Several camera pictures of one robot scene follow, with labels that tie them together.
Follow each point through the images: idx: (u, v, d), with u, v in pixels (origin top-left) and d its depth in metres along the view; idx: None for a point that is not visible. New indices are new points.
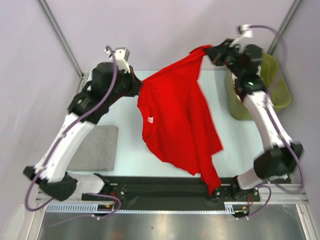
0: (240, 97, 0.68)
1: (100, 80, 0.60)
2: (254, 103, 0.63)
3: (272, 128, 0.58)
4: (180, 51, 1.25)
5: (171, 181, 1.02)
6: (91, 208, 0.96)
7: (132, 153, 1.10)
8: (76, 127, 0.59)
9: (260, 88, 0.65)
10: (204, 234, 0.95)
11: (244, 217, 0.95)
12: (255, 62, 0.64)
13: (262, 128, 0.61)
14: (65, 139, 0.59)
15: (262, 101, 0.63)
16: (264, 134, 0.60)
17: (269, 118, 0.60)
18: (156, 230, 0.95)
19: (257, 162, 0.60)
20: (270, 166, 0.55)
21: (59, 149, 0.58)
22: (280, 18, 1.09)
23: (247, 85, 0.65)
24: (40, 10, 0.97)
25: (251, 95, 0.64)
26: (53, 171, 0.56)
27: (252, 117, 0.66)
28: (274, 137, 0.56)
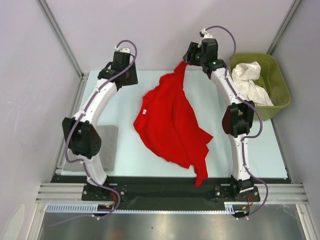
0: (208, 74, 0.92)
1: (121, 57, 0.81)
2: (218, 76, 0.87)
3: (230, 92, 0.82)
4: (180, 51, 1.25)
5: (171, 181, 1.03)
6: (91, 208, 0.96)
7: (132, 153, 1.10)
8: (108, 86, 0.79)
9: (222, 65, 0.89)
10: (204, 233, 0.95)
11: (244, 218, 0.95)
12: (211, 46, 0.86)
13: (224, 94, 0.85)
14: (99, 94, 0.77)
15: (223, 74, 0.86)
16: (227, 98, 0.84)
17: (228, 84, 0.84)
18: (156, 230, 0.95)
19: (225, 123, 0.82)
20: (232, 120, 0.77)
21: (95, 101, 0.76)
22: (279, 19, 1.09)
23: (211, 65, 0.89)
24: (40, 10, 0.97)
25: (215, 70, 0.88)
26: (91, 116, 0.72)
27: (219, 88, 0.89)
28: (233, 99, 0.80)
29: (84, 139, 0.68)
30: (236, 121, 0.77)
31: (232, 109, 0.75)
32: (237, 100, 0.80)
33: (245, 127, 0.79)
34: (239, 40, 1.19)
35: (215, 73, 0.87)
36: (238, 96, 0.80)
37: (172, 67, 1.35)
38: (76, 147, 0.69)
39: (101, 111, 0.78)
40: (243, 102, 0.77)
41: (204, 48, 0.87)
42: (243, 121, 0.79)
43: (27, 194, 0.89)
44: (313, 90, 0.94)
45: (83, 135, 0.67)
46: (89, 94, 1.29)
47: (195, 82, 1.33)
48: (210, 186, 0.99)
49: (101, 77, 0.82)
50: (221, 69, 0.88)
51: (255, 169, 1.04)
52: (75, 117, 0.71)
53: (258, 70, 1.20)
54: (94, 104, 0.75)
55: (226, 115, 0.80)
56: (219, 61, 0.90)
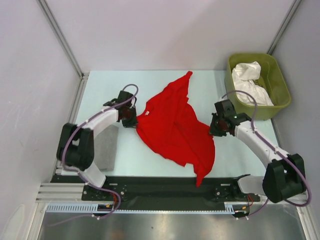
0: (232, 131, 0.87)
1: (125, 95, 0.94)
2: (244, 131, 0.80)
3: (266, 147, 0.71)
4: (180, 51, 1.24)
5: (171, 181, 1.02)
6: (91, 208, 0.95)
7: (132, 153, 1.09)
8: (111, 111, 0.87)
9: (245, 118, 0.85)
10: (204, 233, 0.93)
11: (244, 218, 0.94)
12: (226, 104, 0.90)
13: (257, 150, 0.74)
14: (103, 114, 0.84)
15: (249, 128, 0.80)
16: (263, 157, 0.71)
17: (258, 137, 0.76)
18: (156, 230, 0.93)
19: (267, 190, 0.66)
20: (278, 181, 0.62)
21: (98, 117, 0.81)
22: (279, 19, 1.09)
23: (233, 119, 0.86)
24: (40, 11, 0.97)
25: (238, 125, 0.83)
26: (93, 126, 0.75)
27: (248, 145, 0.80)
28: (271, 154, 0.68)
29: (80, 148, 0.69)
30: (283, 183, 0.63)
31: (276, 168, 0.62)
32: (277, 155, 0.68)
33: (296, 190, 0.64)
34: (239, 40, 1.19)
35: (241, 127, 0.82)
36: (277, 150, 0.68)
37: (173, 67, 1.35)
38: (70, 156, 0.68)
39: (100, 130, 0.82)
40: (285, 158, 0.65)
41: (219, 107, 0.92)
42: (293, 183, 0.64)
43: (27, 194, 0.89)
44: (313, 91, 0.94)
45: (82, 141, 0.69)
46: (89, 94, 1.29)
47: (195, 82, 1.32)
48: (210, 186, 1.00)
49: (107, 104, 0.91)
50: (246, 123, 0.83)
51: (256, 169, 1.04)
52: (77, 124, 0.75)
53: (258, 70, 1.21)
54: (99, 118, 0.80)
55: (266, 177, 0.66)
56: (241, 114, 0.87)
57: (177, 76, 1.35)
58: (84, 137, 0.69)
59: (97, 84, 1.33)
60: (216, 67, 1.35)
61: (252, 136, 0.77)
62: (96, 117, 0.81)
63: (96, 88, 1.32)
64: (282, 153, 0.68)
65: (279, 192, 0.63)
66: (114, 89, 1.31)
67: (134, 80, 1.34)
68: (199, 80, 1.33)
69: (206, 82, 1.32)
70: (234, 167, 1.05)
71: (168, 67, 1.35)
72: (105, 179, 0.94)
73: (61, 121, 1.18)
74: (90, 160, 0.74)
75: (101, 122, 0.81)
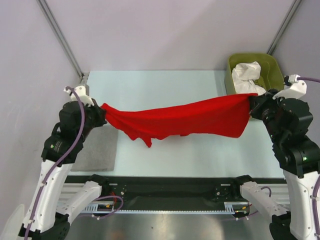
0: (283, 164, 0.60)
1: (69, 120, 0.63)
2: (302, 187, 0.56)
3: (311, 223, 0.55)
4: (180, 51, 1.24)
5: (172, 181, 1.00)
6: (91, 208, 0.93)
7: (131, 153, 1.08)
8: (55, 172, 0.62)
9: (314, 164, 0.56)
10: (204, 233, 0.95)
11: (244, 217, 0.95)
12: (300, 124, 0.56)
13: (297, 212, 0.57)
14: (46, 187, 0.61)
15: (311, 187, 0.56)
16: (297, 223, 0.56)
17: (313, 208, 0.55)
18: (156, 230, 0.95)
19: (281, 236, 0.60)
20: None
21: (44, 197, 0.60)
22: (279, 20, 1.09)
23: (301, 157, 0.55)
24: (40, 11, 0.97)
25: (301, 177, 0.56)
26: (42, 221, 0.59)
27: (289, 186, 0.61)
28: (310, 234, 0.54)
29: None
30: None
31: None
32: (315, 238, 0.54)
33: None
34: (239, 40, 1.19)
35: (301, 181, 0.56)
36: None
37: (173, 67, 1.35)
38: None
39: (56, 201, 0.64)
40: None
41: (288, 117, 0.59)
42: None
43: (27, 194, 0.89)
44: None
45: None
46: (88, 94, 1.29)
47: (195, 82, 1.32)
48: (210, 186, 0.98)
49: (46, 155, 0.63)
50: (310, 176, 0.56)
51: None
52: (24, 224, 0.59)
53: (258, 70, 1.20)
54: (44, 202, 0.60)
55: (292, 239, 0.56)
56: (310, 145, 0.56)
57: (177, 76, 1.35)
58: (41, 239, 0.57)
59: (96, 84, 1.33)
60: (216, 68, 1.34)
61: (306, 201, 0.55)
62: (40, 198, 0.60)
63: (96, 88, 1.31)
64: None
65: None
66: (114, 89, 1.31)
67: (133, 80, 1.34)
68: (199, 80, 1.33)
69: (206, 82, 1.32)
70: None
71: (168, 67, 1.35)
72: (101, 185, 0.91)
73: None
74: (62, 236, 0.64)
75: (50, 200, 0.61)
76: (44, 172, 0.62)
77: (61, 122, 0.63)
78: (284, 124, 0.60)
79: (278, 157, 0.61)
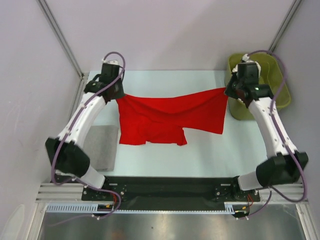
0: (247, 101, 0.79)
1: (109, 69, 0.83)
2: (260, 109, 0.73)
3: (276, 136, 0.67)
4: (180, 51, 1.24)
5: (173, 182, 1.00)
6: (91, 208, 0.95)
7: (132, 153, 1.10)
8: (95, 100, 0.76)
9: (267, 94, 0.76)
10: (204, 233, 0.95)
11: (244, 218, 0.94)
12: (250, 69, 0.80)
13: (266, 134, 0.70)
14: (85, 111, 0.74)
15: (267, 107, 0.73)
16: (269, 142, 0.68)
17: (273, 122, 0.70)
18: (156, 230, 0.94)
19: (260, 174, 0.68)
20: (275, 174, 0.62)
21: (81, 119, 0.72)
22: (279, 20, 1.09)
23: (254, 89, 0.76)
24: (40, 11, 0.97)
25: (257, 100, 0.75)
26: (77, 134, 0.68)
27: (257, 121, 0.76)
28: (279, 146, 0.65)
29: (69, 161, 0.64)
30: (278, 176, 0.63)
31: (277, 162, 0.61)
32: (284, 149, 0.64)
33: (286, 182, 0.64)
34: (239, 40, 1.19)
35: (258, 104, 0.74)
36: (285, 144, 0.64)
37: (173, 67, 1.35)
38: (63, 170, 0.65)
39: (86, 131, 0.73)
40: (290, 154, 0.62)
41: (241, 70, 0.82)
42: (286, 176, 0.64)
43: (27, 194, 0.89)
44: (314, 91, 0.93)
45: (69, 157, 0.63)
46: None
47: (195, 82, 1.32)
48: (210, 186, 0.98)
49: (87, 91, 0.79)
50: (265, 101, 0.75)
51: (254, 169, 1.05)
52: (59, 136, 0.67)
53: None
54: (81, 121, 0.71)
55: (265, 164, 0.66)
56: (263, 86, 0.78)
57: (177, 76, 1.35)
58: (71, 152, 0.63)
59: None
60: (216, 67, 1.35)
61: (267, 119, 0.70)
62: (77, 119, 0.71)
63: None
64: (290, 147, 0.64)
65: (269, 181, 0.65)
66: None
67: (133, 80, 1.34)
68: (199, 80, 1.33)
69: (206, 81, 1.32)
70: (233, 166, 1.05)
71: (168, 67, 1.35)
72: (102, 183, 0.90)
73: (61, 121, 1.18)
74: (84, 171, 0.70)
75: (85, 123, 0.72)
76: (85, 99, 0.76)
77: (102, 72, 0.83)
78: (240, 74, 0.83)
79: (244, 98, 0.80)
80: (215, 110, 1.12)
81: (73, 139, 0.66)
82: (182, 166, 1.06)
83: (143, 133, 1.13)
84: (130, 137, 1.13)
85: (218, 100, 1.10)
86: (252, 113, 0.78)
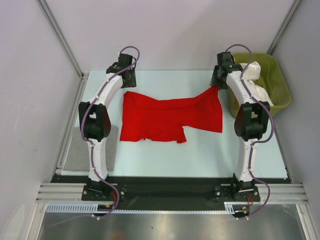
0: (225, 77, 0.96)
1: (126, 58, 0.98)
2: (233, 78, 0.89)
3: (245, 93, 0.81)
4: (180, 50, 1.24)
5: (172, 182, 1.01)
6: (91, 208, 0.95)
7: (132, 153, 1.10)
8: (116, 77, 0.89)
9: (238, 69, 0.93)
10: (204, 233, 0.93)
11: (244, 217, 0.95)
12: (226, 55, 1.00)
13: (239, 95, 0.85)
14: (109, 84, 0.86)
15: (238, 76, 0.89)
16: (241, 100, 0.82)
17: (243, 85, 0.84)
18: (156, 230, 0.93)
19: (237, 127, 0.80)
20: (247, 120, 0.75)
21: (106, 89, 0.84)
22: (279, 19, 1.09)
23: (227, 67, 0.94)
24: (40, 11, 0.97)
25: (230, 72, 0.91)
26: (104, 100, 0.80)
27: (234, 90, 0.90)
28: (247, 99, 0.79)
29: (97, 121, 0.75)
30: (249, 122, 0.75)
31: (246, 109, 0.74)
32: (251, 100, 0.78)
33: (258, 130, 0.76)
34: (239, 40, 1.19)
35: (231, 74, 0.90)
36: (252, 96, 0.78)
37: (173, 67, 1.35)
38: (90, 129, 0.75)
39: (110, 100, 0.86)
40: (258, 103, 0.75)
41: (219, 58, 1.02)
42: (257, 124, 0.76)
43: (27, 194, 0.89)
44: (313, 90, 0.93)
45: (97, 116, 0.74)
46: (88, 94, 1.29)
47: (195, 82, 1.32)
48: (210, 186, 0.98)
49: (108, 71, 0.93)
50: (237, 73, 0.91)
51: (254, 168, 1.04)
52: (89, 101, 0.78)
53: (258, 70, 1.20)
54: (107, 90, 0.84)
55: (238, 116, 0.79)
56: (236, 65, 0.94)
57: (177, 76, 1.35)
58: (99, 112, 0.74)
59: (97, 84, 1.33)
60: None
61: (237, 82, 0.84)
62: (103, 89, 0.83)
63: (96, 88, 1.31)
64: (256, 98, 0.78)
65: (244, 130, 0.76)
66: None
67: None
68: (199, 80, 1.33)
69: (206, 81, 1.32)
70: (233, 165, 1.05)
71: (168, 67, 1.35)
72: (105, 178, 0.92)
73: (61, 121, 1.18)
74: (106, 133, 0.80)
75: (110, 92, 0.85)
76: (108, 76, 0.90)
77: (119, 59, 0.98)
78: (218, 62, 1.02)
79: (221, 76, 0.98)
80: (210, 111, 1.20)
81: (101, 102, 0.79)
82: (182, 166, 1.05)
83: (143, 131, 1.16)
84: (132, 132, 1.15)
85: (212, 102, 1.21)
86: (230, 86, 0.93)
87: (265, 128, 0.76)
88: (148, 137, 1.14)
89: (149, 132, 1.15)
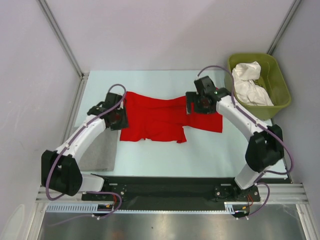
0: (214, 106, 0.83)
1: (113, 98, 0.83)
2: (225, 106, 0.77)
3: (248, 120, 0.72)
4: (180, 50, 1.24)
5: (173, 182, 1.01)
6: (91, 208, 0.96)
7: (132, 153, 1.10)
8: (96, 122, 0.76)
9: (225, 94, 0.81)
10: (204, 233, 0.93)
11: (244, 218, 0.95)
12: (206, 80, 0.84)
13: (240, 124, 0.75)
14: (86, 129, 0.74)
15: (230, 103, 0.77)
16: (245, 130, 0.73)
17: (241, 113, 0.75)
18: (156, 230, 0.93)
19: (251, 161, 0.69)
20: (262, 152, 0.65)
21: (81, 136, 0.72)
22: (279, 20, 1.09)
23: (213, 95, 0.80)
24: (40, 11, 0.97)
25: (219, 101, 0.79)
26: (75, 149, 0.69)
27: (229, 118, 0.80)
28: (253, 127, 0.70)
29: (63, 176, 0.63)
30: (264, 153, 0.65)
31: (258, 139, 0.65)
32: (258, 128, 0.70)
33: (276, 158, 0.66)
34: (239, 40, 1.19)
35: (222, 103, 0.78)
36: (258, 123, 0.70)
37: (173, 67, 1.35)
38: (55, 186, 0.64)
39: (85, 147, 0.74)
40: (265, 129, 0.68)
41: (198, 85, 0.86)
42: (273, 152, 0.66)
43: (27, 194, 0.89)
44: (314, 91, 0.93)
45: (63, 171, 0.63)
46: (88, 94, 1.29)
47: None
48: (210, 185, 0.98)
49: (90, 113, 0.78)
50: (226, 99, 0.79)
51: None
52: (57, 149, 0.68)
53: (258, 70, 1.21)
54: (81, 137, 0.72)
55: (249, 149, 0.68)
56: (221, 89, 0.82)
57: (177, 76, 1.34)
58: (66, 165, 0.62)
59: (97, 84, 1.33)
60: (216, 67, 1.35)
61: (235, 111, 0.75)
62: (78, 135, 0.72)
63: (96, 88, 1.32)
64: (263, 125, 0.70)
65: (261, 163, 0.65)
66: (114, 89, 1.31)
67: (134, 80, 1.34)
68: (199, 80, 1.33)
69: None
70: (233, 166, 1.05)
71: (168, 67, 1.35)
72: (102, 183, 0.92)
73: (61, 121, 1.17)
74: (77, 186, 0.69)
75: (84, 140, 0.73)
76: (87, 119, 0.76)
77: (105, 99, 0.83)
78: (199, 89, 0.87)
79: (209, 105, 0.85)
80: None
81: (71, 153, 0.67)
82: (182, 166, 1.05)
83: (143, 131, 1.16)
84: (132, 132, 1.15)
85: None
86: (222, 114, 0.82)
87: (283, 154, 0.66)
88: (148, 137, 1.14)
89: (149, 132, 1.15)
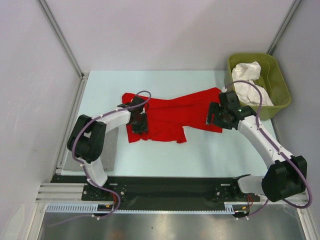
0: (235, 124, 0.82)
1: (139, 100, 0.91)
2: (248, 127, 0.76)
3: (270, 147, 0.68)
4: (180, 50, 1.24)
5: (173, 182, 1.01)
6: (91, 208, 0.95)
7: (132, 153, 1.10)
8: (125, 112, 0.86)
9: (250, 113, 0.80)
10: (204, 233, 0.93)
11: (244, 217, 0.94)
12: (230, 96, 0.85)
13: (261, 148, 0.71)
14: (117, 113, 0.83)
15: (254, 124, 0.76)
16: (265, 155, 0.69)
17: (264, 136, 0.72)
18: (156, 230, 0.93)
19: (266, 187, 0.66)
20: (279, 184, 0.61)
21: (112, 115, 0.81)
22: (279, 20, 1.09)
23: (236, 112, 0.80)
24: (39, 11, 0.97)
25: (243, 120, 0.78)
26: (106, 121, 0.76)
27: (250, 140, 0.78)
28: (274, 154, 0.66)
29: (91, 140, 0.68)
30: (283, 185, 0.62)
31: (279, 171, 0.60)
32: (280, 156, 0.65)
33: (294, 191, 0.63)
34: (239, 40, 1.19)
35: (245, 123, 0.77)
36: (281, 151, 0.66)
37: (173, 67, 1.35)
38: (78, 149, 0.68)
39: (110, 127, 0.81)
40: (287, 160, 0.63)
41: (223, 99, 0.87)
42: (292, 184, 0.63)
43: (27, 194, 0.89)
44: (314, 90, 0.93)
45: (93, 134, 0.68)
46: (88, 94, 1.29)
47: (195, 82, 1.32)
48: (210, 186, 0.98)
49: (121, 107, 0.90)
50: (251, 119, 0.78)
51: (254, 168, 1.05)
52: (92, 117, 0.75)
53: (258, 70, 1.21)
54: (112, 116, 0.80)
55: (267, 177, 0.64)
56: (246, 107, 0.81)
57: (177, 76, 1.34)
58: (97, 130, 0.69)
59: (97, 84, 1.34)
60: (216, 68, 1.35)
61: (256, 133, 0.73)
62: (109, 114, 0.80)
63: (96, 88, 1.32)
64: (286, 154, 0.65)
65: (278, 194, 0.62)
66: (114, 89, 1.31)
67: (134, 80, 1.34)
68: (200, 80, 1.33)
69: (207, 82, 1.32)
70: (233, 167, 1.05)
71: (168, 67, 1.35)
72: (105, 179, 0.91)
73: (61, 121, 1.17)
74: (97, 156, 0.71)
75: (114, 120, 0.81)
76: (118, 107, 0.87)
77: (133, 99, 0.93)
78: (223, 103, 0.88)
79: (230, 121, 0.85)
80: None
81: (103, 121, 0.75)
82: (182, 166, 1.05)
83: None
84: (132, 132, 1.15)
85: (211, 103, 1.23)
86: (244, 134, 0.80)
87: (303, 188, 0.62)
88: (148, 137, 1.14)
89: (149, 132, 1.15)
